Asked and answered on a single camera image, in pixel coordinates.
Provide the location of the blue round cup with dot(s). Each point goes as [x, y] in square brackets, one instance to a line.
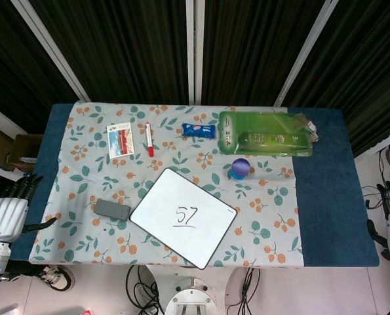
[239, 177]

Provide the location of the red white card pack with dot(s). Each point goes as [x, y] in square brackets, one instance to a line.
[121, 140]

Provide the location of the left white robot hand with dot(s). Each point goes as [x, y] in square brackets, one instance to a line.
[4, 216]

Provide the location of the green flat plastic package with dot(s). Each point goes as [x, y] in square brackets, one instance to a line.
[247, 123]

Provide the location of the purple ball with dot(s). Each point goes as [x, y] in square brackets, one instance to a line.
[241, 166]

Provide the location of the brown cardboard box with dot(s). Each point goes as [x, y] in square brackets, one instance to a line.
[24, 147]

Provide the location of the dark green curtain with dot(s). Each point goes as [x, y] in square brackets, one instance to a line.
[365, 65]
[14, 72]
[122, 49]
[253, 49]

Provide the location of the white whiteboard black rim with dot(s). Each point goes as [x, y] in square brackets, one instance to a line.
[168, 193]

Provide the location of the blue snack packet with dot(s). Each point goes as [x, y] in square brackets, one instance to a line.
[198, 130]

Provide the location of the white frame post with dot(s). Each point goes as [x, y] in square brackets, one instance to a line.
[50, 49]
[194, 49]
[304, 52]

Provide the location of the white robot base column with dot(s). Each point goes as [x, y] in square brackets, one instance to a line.
[191, 298]

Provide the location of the floral patterned tablecloth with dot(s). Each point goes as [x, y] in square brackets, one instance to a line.
[181, 157]

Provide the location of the black white sneaker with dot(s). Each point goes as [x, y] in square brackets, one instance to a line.
[58, 279]

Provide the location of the blue felt table cover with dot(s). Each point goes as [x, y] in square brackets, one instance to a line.
[329, 197]

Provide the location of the red white marker pen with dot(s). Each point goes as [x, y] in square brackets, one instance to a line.
[149, 138]

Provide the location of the green long box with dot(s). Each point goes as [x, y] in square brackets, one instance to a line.
[273, 140]

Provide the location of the grey eraser block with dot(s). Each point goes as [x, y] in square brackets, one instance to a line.
[112, 210]

